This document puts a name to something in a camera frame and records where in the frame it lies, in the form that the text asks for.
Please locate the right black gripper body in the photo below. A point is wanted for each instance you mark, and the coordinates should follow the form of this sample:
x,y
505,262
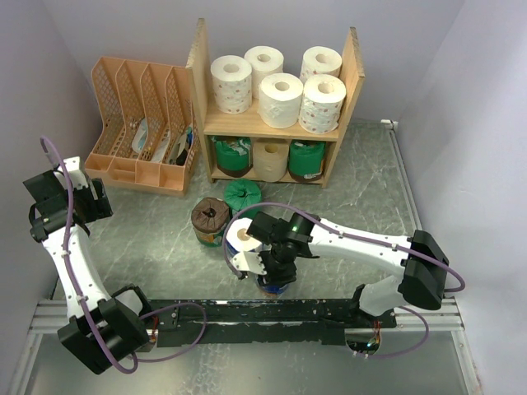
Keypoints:
x,y
279,266

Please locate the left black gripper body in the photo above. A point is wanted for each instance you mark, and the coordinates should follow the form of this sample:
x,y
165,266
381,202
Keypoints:
x,y
92,209

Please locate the blue roll front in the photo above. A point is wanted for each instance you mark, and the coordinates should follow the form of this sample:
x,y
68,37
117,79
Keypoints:
x,y
270,289

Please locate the plain white roll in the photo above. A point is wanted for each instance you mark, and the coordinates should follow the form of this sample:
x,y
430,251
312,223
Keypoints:
x,y
264,61
280,96

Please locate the floral paper roll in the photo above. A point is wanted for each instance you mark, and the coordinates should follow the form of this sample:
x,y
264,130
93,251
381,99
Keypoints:
x,y
320,60
232,84

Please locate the floral white roll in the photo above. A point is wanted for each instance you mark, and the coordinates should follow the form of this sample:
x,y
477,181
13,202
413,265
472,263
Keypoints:
x,y
322,100

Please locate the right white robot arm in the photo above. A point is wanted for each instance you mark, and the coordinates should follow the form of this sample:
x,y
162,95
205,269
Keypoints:
x,y
415,265

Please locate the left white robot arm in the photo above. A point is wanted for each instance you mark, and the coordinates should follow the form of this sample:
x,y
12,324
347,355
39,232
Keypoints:
x,y
102,327

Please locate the beige roll lower shelf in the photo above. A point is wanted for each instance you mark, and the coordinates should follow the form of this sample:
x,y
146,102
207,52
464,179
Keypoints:
x,y
270,157

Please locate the wooden two-tier shelf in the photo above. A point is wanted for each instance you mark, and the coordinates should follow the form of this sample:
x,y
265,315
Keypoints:
x,y
210,121

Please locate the blue wrapped roll with stick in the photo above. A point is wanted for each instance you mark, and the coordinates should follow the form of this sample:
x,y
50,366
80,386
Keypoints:
x,y
237,239

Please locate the orange plastic file organizer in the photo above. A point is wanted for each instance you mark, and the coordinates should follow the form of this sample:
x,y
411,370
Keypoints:
x,y
128,91

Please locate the green wrapped roll on table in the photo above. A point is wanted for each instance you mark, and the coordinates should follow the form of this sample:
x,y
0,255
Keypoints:
x,y
241,193

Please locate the brown topped wrapped roll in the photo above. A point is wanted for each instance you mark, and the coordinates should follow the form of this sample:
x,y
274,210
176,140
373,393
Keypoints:
x,y
209,219

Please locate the items in file organizer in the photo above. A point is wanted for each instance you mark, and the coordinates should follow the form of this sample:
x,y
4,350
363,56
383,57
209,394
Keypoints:
x,y
172,153

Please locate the green wrapped roll lower right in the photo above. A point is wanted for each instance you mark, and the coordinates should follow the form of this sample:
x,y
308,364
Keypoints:
x,y
306,160

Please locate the green wrapped roll lower left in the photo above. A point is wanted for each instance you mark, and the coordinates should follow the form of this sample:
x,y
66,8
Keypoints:
x,y
233,154

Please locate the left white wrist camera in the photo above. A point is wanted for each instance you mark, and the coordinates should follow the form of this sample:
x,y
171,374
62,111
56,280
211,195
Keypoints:
x,y
77,174

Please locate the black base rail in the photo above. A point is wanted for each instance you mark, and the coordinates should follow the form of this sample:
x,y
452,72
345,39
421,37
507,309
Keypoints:
x,y
325,321

